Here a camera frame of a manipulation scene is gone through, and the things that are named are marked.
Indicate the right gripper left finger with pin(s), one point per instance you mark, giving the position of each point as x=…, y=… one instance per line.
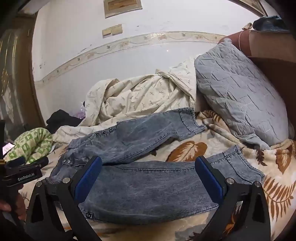
x=53, y=212

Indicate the folded jeans on headboard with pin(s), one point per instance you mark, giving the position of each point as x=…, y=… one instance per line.
x=270, y=24

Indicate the beige wall switch plate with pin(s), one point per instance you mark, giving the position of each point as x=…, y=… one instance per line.
x=112, y=31

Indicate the person left hand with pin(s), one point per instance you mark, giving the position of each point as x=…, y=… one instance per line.
x=19, y=207

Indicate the green white patterned quilt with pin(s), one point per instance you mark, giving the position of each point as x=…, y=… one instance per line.
x=31, y=145

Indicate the cream patterned duvet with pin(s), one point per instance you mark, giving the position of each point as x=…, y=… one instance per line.
x=112, y=100

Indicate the purple plastic bag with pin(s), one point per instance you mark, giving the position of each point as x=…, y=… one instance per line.
x=81, y=113

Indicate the wooden door frame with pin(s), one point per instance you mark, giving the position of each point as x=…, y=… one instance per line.
x=19, y=105

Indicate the brown wooden headboard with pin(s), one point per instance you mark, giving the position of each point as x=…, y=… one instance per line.
x=274, y=55

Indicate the grey quilted pillow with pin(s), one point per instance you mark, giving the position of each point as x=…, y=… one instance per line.
x=238, y=91

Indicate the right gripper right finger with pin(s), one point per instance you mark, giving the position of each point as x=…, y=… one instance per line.
x=243, y=210

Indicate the black garment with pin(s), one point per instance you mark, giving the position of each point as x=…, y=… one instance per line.
x=61, y=118

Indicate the framed wall picture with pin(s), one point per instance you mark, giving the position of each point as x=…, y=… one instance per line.
x=117, y=7

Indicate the blue denim pants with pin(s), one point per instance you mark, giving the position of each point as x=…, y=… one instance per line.
x=128, y=190

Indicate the leaf pattern fleece blanket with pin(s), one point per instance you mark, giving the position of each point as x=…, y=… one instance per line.
x=274, y=168

